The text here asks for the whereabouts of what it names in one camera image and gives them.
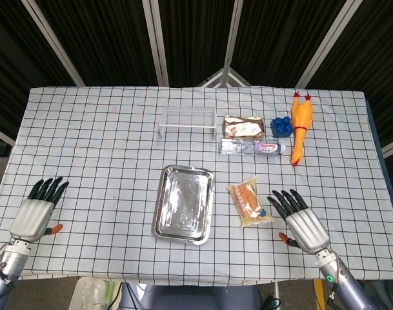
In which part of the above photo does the packaged bread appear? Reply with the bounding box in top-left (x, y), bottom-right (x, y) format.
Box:
top-left (227, 176), bottom-right (274, 229)

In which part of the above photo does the black folding screen white frame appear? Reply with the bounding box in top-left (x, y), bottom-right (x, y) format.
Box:
top-left (0, 0), bottom-right (393, 159)

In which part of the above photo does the yellow object under table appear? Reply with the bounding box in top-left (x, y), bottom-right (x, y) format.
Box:
top-left (314, 279), bottom-right (325, 310)

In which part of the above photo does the brown white snack packet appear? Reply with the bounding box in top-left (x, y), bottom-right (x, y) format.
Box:
top-left (222, 115), bottom-right (267, 139)

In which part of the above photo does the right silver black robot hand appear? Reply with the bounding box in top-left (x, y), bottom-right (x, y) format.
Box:
top-left (267, 189), bottom-right (330, 254)

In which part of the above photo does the white wire rack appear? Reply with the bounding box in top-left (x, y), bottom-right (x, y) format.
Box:
top-left (157, 105), bottom-right (216, 140)

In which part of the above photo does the clear plastic bag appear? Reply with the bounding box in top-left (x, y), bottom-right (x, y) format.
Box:
top-left (68, 276), bottom-right (106, 310)

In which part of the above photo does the blue toy building block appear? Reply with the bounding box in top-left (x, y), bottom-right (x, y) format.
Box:
top-left (269, 116), bottom-right (294, 138)

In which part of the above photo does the stainless steel tray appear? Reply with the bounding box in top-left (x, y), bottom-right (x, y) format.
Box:
top-left (151, 164), bottom-right (215, 245)

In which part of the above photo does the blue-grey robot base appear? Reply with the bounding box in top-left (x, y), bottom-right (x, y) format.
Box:
top-left (120, 283), bottom-right (260, 310)

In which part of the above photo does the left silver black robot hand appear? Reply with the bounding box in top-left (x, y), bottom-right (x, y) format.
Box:
top-left (9, 176), bottom-right (70, 243)

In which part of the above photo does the clear water bottle purple label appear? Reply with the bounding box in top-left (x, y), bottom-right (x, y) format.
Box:
top-left (219, 138), bottom-right (287, 156)

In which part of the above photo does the white checkered tablecloth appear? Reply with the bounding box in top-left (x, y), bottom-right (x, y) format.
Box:
top-left (0, 85), bottom-right (393, 287)

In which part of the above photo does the orange rubber chicken toy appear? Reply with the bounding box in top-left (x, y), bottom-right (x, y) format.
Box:
top-left (290, 91), bottom-right (314, 167)

